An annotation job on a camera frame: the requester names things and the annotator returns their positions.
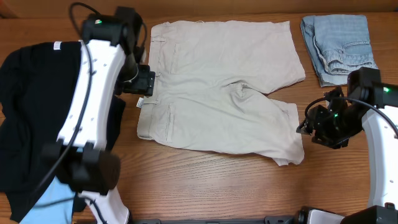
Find beige khaki shorts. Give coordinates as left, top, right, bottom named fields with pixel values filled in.
left=137, top=21, right=305, bottom=166

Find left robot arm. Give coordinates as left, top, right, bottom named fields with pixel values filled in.
left=42, top=6, right=155, bottom=223

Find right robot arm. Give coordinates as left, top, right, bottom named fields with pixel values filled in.
left=289, top=67, right=397, bottom=224

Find folded light blue jeans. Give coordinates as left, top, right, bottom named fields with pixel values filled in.
left=300, top=14, right=377, bottom=87

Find black t-shirt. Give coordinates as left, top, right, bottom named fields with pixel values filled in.
left=1, top=42, right=125, bottom=223

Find light blue t-shirt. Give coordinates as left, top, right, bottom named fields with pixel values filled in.
left=19, top=175, right=77, bottom=224

